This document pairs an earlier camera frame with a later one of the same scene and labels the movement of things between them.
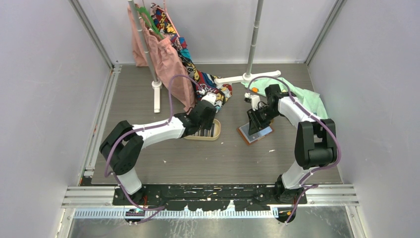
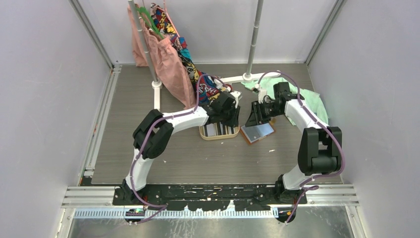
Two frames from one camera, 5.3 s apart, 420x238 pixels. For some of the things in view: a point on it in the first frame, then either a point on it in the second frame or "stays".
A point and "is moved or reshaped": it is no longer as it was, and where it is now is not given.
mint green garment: (311, 101) stays
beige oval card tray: (206, 135) is moved or reshaped
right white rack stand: (248, 77) stays
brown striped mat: (249, 139) stays
